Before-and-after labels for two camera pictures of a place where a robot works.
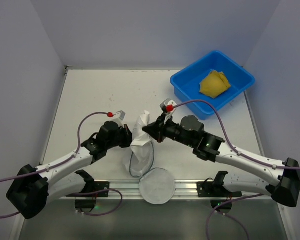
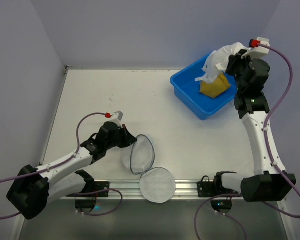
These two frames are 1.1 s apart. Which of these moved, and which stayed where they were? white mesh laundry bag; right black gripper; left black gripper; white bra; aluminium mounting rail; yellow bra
Moved: white bra; right black gripper
Stayed: left black gripper; yellow bra; white mesh laundry bag; aluminium mounting rail
